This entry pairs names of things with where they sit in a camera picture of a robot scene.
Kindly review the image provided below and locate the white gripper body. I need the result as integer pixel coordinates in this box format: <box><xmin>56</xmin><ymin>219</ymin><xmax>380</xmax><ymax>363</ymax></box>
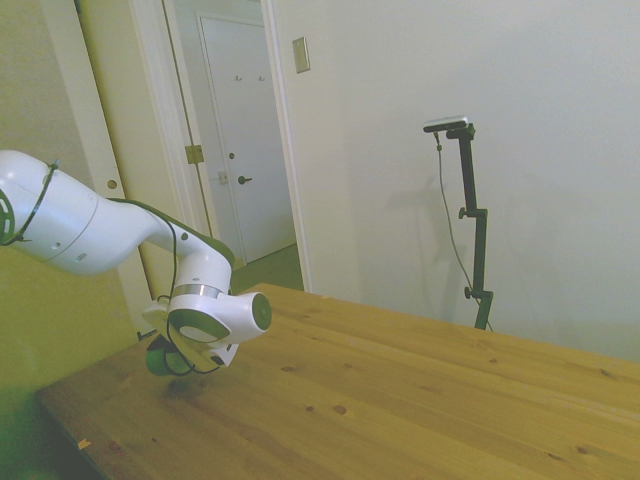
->
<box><xmin>141</xmin><ymin>298</ymin><xmax>240</xmax><ymax>373</ymax></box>

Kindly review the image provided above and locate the teal enamel mug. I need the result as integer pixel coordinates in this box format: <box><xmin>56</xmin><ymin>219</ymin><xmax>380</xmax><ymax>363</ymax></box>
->
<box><xmin>145</xmin><ymin>339</ymin><xmax>194</xmax><ymax>378</ymax></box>

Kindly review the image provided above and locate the cream open door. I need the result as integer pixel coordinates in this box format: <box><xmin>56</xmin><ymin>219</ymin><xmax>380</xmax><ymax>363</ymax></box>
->
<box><xmin>42</xmin><ymin>0</ymin><xmax>221</xmax><ymax>321</ymax></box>

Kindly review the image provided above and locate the white closed door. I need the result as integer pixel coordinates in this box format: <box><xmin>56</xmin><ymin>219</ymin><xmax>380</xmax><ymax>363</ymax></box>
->
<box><xmin>198</xmin><ymin>14</ymin><xmax>297</xmax><ymax>265</ymax></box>

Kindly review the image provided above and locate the flat wrist camera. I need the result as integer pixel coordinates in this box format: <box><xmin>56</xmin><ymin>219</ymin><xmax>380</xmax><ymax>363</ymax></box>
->
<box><xmin>172</xmin><ymin>335</ymin><xmax>225</xmax><ymax>374</ymax></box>

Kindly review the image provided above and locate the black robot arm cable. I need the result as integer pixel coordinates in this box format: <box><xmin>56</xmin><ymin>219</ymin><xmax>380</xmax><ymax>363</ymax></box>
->
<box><xmin>0</xmin><ymin>159</ymin><xmax>224</xmax><ymax>376</ymax></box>

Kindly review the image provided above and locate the beige wall switch plate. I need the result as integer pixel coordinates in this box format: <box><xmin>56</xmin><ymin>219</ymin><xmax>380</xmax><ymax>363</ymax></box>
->
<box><xmin>291</xmin><ymin>35</ymin><xmax>312</xmax><ymax>75</ymax></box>

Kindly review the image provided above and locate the black jointed camera stand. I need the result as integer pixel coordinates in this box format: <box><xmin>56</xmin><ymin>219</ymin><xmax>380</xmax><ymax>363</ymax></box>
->
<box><xmin>445</xmin><ymin>124</ymin><xmax>496</xmax><ymax>331</ymax></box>

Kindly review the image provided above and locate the grey camera on stand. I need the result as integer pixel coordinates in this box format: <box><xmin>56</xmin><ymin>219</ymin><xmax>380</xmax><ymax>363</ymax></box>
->
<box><xmin>423</xmin><ymin>115</ymin><xmax>473</xmax><ymax>134</ymax></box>

